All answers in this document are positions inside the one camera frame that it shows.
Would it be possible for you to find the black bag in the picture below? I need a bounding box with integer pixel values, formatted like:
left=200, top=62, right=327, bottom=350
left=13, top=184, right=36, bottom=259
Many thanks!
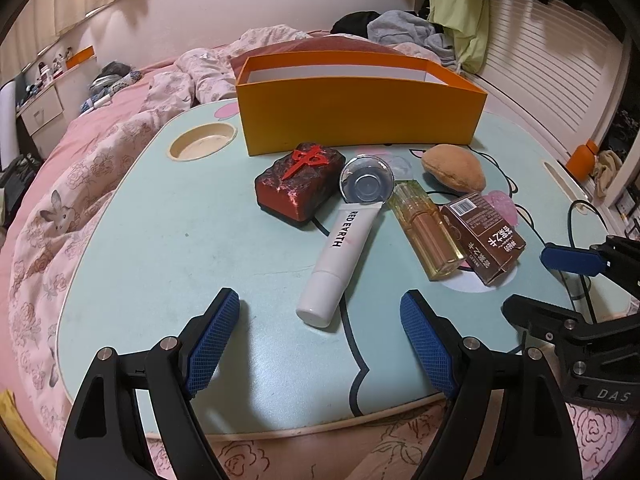
left=0, top=155, right=41, bottom=221

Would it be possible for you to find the amber perfume bottle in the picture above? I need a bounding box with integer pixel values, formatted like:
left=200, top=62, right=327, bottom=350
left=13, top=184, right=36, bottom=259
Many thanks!
left=389, top=180, right=467, bottom=282

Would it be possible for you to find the red black mahjong tile block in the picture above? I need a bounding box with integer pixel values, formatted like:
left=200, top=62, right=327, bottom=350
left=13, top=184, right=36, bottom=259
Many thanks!
left=254, top=142, right=347, bottom=225

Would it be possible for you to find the brown card box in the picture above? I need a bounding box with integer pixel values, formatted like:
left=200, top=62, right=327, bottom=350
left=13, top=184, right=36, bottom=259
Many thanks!
left=440, top=194, right=528, bottom=287

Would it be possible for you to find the white cream tube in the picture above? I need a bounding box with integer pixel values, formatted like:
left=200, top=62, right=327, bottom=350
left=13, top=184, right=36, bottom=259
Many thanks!
left=296, top=202, right=387, bottom=330

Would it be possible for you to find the green cartoon lap table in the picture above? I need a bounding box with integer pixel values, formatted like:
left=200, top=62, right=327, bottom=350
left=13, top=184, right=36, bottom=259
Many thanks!
left=52, top=97, right=611, bottom=436

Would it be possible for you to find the orange cardboard box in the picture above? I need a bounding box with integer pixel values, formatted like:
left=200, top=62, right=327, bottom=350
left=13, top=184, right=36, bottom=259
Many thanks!
left=235, top=50, right=488, bottom=157

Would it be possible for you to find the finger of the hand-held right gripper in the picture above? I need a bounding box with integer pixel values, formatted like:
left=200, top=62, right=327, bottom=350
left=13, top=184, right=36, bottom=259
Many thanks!
left=502, top=295, right=586, bottom=337
left=540, top=234, right=640, bottom=281

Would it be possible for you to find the light green garment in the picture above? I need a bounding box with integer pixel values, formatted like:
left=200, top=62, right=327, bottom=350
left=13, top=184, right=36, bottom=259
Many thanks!
left=427, top=0, right=491, bottom=73

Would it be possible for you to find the orange shelf box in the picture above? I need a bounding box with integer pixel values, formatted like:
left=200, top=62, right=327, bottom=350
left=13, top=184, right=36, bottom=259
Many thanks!
left=65, top=45, right=96, bottom=70

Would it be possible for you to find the pink silicone pad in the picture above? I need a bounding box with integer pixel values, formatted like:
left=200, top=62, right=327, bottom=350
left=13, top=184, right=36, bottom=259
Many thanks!
left=482, top=190, right=518, bottom=226

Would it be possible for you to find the orange bottle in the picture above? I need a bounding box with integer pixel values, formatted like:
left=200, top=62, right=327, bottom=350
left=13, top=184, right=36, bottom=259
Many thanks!
left=570, top=141, right=600, bottom=178

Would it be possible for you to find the black garment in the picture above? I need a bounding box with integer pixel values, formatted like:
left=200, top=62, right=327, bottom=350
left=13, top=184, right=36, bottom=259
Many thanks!
left=331, top=10, right=383, bottom=38

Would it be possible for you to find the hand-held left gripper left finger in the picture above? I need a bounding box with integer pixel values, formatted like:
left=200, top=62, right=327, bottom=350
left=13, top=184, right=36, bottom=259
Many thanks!
left=57, top=287, right=241, bottom=480

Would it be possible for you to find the grey blue clothes heap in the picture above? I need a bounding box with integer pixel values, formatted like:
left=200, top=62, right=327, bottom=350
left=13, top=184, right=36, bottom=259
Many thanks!
left=80, top=61, right=143, bottom=111

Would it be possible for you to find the tan plush bread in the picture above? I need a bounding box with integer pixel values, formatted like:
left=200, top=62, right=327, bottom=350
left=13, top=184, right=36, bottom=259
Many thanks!
left=421, top=144, right=487, bottom=193

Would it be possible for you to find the white cylinder roll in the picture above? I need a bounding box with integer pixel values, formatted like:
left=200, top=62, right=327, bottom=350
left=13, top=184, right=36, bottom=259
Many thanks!
left=0, top=82, right=18, bottom=161

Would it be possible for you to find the beige cloth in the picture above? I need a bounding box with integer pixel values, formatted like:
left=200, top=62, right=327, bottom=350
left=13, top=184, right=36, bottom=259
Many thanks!
left=592, top=150, right=623, bottom=198

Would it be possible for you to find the white nightstand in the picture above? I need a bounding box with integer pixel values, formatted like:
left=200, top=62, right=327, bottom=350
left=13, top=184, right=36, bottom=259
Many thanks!
left=20, top=82, right=66, bottom=136

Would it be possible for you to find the pink bed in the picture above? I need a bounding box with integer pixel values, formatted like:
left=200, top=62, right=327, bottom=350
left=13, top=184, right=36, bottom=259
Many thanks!
left=50, top=57, right=181, bottom=161

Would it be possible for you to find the dark red pillow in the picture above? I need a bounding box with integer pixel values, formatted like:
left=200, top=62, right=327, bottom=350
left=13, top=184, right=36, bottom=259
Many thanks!
left=230, top=34, right=443, bottom=68

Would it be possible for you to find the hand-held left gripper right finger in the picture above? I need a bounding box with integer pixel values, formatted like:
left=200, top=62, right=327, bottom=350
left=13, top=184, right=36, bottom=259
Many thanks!
left=400, top=289, right=583, bottom=480

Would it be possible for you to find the pink floral quilt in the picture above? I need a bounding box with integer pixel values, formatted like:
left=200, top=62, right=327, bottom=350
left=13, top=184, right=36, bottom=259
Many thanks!
left=10, top=30, right=640, bottom=480

